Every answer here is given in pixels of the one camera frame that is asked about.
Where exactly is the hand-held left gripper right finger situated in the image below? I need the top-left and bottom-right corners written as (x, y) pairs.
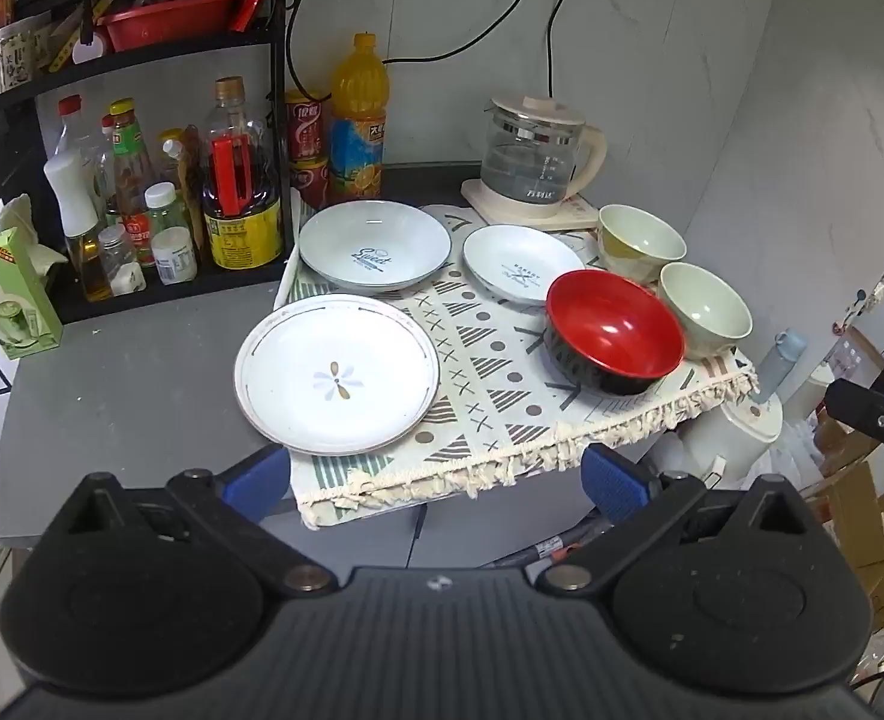
top-left (536, 442), bottom-right (840, 601)

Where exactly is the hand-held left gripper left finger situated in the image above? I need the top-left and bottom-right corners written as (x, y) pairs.
top-left (43, 444), bottom-right (339, 601)

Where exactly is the small white plate blue print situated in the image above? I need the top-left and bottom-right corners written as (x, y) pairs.
top-left (462, 225), bottom-right (587, 307)

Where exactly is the cardboard box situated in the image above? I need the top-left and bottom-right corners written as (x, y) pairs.
top-left (802, 420), bottom-right (884, 616)

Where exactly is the grey blue water bottle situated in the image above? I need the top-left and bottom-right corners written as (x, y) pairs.
top-left (755, 328), bottom-right (809, 404)

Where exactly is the white plate with flower print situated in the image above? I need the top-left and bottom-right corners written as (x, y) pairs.
top-left (233, 292), bottom-right (441, 457)

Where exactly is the white plastic bucket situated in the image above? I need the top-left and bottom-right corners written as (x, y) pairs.
top-left (680, 388), bottom-right (785, 482)

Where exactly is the red and black bowl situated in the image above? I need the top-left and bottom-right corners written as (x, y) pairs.
top-left (545, 268), bottom-right (687, 397)

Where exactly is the patterned fringed table cloth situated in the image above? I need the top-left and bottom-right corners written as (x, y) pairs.
top-left (273, 202), bottom-right (762, 532)

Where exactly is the plain cream bowl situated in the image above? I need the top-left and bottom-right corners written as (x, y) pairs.
top-left (657, 262), bottom-right (754, 359)

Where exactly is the small white jar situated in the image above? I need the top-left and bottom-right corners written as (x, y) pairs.
top-left (149, 227), bottom-right (199, 286)

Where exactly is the cream bowl yellow pattern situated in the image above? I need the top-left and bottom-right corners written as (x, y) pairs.
top-left (598, 204), bottom-right (688, 284)

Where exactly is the small glass shaker jar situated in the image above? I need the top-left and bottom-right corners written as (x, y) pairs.
top-left (97, 223), bottom-right (148, 298)

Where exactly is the large white plate script print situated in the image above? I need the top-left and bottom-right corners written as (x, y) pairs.
top-left (298, 200), bottom-right (453, 296)

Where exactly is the small bottle white cap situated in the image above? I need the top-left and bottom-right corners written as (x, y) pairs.
top-left (144, 182), bottom-right (190, 241)

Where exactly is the green tissue box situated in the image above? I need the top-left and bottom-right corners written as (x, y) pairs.
top-left (0, 195), bottom-right (70, 361)

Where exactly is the cream kettle base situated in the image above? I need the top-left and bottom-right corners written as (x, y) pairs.
top-left (461, 176), bottom-right (600, 232)

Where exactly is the oil bottle white top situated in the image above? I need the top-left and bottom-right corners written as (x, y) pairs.
top-left (43, 150), bottom-right (113, 302)

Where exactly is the sauce bottle yellow cap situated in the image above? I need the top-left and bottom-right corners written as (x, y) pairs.
top-left (108, 97), bottom-right (158, 267)

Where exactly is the glass electric kettle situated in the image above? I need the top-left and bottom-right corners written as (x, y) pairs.
top-left (479, 94), bottom-right (608, 205)

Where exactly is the orange juice bottle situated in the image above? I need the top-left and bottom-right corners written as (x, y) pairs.
top-left (327, 32), bottom-right (389, 209)

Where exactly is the clear bottle red cap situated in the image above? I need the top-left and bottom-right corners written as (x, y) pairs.
top-left (53, 94), bottom-right (104, 166)

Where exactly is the black metal shelf rack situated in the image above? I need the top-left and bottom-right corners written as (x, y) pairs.
top-left (0, 0), bottom-right (300, 325)

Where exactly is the red plastic basket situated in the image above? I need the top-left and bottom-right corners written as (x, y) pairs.
top-left (97, 0), bottom-right (244, 53)

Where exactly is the black power cable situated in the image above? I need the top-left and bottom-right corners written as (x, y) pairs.
top-left (545, 0), bottom-right (591, 104)
top-left (281, 0), bottom-right (334, 102)
top-left (378, 0), bottom-right (555, 65)

